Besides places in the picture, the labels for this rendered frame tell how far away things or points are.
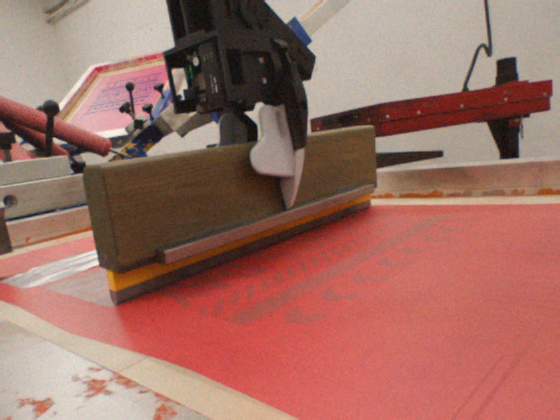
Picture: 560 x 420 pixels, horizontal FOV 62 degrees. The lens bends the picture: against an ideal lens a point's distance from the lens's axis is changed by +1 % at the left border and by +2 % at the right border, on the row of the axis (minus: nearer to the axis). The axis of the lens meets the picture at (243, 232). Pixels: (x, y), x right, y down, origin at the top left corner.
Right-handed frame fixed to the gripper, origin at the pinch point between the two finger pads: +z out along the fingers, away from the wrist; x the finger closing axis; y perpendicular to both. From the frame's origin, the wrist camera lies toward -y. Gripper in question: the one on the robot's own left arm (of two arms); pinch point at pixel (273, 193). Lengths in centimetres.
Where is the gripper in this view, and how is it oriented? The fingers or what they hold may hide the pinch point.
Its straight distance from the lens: 44.5
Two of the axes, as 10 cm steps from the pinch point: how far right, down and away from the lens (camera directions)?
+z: 1.7, 9.6, 2.1
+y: -6.8, 2.7, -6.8
